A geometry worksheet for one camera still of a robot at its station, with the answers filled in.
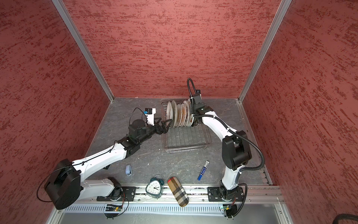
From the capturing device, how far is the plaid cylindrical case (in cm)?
71

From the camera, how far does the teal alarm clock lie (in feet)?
2.37

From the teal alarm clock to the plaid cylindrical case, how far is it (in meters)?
0.05
